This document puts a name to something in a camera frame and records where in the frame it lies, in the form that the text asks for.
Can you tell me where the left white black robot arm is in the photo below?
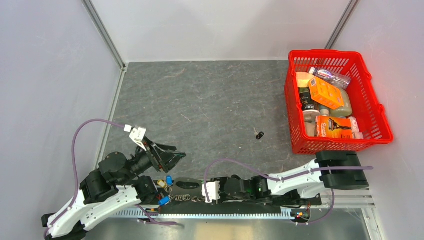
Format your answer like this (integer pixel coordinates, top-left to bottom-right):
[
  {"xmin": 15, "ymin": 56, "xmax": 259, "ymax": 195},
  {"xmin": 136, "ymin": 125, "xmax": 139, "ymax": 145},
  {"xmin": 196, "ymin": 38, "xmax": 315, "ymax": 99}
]
[{"xmin": 41, "ymin": 137, "xmax": 187, "ymax": 240}]

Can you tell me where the beige soap pouch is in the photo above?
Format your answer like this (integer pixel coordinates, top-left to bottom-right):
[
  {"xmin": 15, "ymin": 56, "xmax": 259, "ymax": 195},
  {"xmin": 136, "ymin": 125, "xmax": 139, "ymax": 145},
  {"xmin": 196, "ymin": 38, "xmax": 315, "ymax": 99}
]
[{"xmin": 329, "ymin": 89, "xmax": 353, "ymax": 118}]

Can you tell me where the yellow capped key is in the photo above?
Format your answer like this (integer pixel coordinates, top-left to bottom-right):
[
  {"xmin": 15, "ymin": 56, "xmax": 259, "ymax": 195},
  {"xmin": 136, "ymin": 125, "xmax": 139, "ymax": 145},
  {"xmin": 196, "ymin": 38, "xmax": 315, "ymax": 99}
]
[{"xmin": 157, "ymin": 179, "xmax": 167, "ymax": 188}]

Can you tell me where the pink white packet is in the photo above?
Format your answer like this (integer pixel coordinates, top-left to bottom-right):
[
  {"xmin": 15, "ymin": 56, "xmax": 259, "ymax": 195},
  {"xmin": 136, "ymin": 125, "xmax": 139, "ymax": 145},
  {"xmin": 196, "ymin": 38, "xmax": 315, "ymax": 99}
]
[{"xmin": 348, "ymin": 116, "xmax": 364, "ymax": 139}]

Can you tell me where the orange razor package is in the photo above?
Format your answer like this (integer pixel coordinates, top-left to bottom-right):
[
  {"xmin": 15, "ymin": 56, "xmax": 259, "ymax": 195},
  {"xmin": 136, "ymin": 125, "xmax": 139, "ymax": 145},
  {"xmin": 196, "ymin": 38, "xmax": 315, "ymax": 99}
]
[{"xmin": 315, "ymin": 115, "xmax": 353, "ymax": 139}]

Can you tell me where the dark green bottle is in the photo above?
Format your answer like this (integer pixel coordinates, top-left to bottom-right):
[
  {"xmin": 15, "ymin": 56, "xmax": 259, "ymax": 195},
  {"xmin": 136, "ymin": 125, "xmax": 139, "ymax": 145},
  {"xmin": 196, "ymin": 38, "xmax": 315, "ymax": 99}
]
[{"xmin": 298, "ymin": 87, "xmax": 320, "ymax": 123}]

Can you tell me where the leopard print wrist strap keyring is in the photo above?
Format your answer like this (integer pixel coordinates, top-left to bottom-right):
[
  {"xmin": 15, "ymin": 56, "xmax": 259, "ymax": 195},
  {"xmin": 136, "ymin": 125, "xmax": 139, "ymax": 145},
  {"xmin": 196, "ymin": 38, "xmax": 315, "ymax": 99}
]
[{"xmin": 165, "ymin": 177, "xmax": 205, "ymax": 202}]

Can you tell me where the yellow sponge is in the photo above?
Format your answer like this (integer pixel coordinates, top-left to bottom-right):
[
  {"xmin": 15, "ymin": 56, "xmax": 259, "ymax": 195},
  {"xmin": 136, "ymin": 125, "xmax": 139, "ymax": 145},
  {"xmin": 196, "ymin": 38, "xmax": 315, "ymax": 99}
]
[{"xmin": 295, "ymin": 72, "xmax": 315, "ymax": 88}]

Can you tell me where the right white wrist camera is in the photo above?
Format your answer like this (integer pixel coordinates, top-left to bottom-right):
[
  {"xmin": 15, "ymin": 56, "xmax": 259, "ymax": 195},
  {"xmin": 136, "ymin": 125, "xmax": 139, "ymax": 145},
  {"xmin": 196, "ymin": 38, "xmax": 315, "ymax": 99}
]
[{"xmin": 202, "ymin": 181, "xmax": 221, "ymax": 204}]

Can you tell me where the red plastic basket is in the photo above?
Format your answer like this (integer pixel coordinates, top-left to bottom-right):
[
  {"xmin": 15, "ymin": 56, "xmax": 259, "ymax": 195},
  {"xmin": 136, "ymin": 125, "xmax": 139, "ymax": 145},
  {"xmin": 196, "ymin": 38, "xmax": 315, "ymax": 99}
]
[{"xmin": 284, "ymin": 49, "xmax": 394, "ymax": 155}]

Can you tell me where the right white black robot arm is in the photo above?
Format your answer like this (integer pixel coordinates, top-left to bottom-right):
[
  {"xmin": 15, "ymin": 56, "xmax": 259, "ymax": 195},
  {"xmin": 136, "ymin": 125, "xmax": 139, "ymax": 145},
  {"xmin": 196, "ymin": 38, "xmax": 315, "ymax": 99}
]
[{"xmin": 202, "ymin": 150, "xmax": 372, "ymax": 207}]

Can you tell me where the black capped key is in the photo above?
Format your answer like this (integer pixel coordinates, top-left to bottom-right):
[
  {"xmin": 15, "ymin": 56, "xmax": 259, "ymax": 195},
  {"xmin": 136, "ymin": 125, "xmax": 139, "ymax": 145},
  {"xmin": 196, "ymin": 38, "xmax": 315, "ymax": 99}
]
[{"xmin": 254, "ymin": 128, "xmax": 265, "ymax": 140}]

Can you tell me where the black mounting base plate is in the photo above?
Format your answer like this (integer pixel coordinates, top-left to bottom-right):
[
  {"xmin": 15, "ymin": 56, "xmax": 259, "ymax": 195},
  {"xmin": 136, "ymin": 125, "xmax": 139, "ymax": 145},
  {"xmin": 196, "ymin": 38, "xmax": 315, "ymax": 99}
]
[{"xmin": 132, "ymin": 180, "xmax": 323, "ymax": 216}]

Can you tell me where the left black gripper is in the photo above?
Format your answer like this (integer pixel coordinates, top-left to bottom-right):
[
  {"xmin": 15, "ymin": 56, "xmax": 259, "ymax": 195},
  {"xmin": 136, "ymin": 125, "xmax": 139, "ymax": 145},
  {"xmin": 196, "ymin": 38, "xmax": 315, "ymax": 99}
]
[{"xmin": 119, "ymin": 135, "xmax": 188, "ymax": 185}]

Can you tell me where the orange carton box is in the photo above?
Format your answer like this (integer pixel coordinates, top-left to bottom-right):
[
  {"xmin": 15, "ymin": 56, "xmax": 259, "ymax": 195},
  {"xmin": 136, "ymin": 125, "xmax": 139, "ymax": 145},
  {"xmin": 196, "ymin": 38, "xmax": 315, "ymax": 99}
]
[{"xmin": 308, "ymin": 76, "xmax": 344, "ymax": 110}]

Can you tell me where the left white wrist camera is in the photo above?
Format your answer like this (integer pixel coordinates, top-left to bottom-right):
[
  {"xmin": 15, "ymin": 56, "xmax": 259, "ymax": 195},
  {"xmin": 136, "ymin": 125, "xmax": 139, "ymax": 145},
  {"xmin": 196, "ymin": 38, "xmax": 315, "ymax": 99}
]
[{"xmin": 129, "ymin": 126, "xmax": 147, "ymax": 152}]

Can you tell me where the clear plastic bottle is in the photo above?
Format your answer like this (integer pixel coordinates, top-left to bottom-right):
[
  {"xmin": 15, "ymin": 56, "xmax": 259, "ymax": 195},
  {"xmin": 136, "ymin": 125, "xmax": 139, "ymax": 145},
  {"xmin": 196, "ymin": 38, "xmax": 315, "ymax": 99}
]
[{"xmin": 308, "ymin": 67, "xmax": 352, "ymax": 90}]

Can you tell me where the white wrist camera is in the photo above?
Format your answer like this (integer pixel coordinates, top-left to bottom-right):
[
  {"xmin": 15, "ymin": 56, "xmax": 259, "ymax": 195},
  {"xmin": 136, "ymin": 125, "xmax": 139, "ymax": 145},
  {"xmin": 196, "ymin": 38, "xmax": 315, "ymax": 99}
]
[
  {"xmin": 129, "ymin": 126, "xmax": 147, "ymax": 152},
  {"xmin": 202, "ymin": 181, "xmax": 221, "ymax": 204}
]

